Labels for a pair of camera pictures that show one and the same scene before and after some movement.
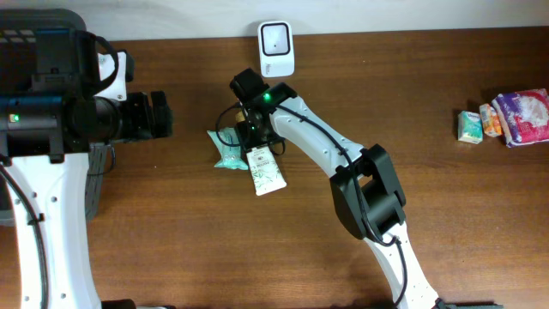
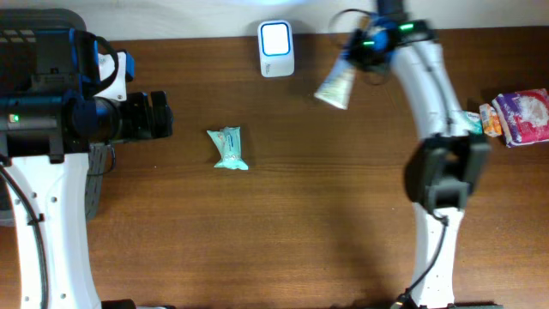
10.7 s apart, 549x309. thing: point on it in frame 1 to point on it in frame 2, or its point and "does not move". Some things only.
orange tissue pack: x=491 y=120 does not move
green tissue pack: x=469 y=127 does not move
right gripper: x=245 y=134 to x=347 y=54
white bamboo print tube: x=266 y=175 to x=336 y=88
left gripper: x=145 y=128 does not move
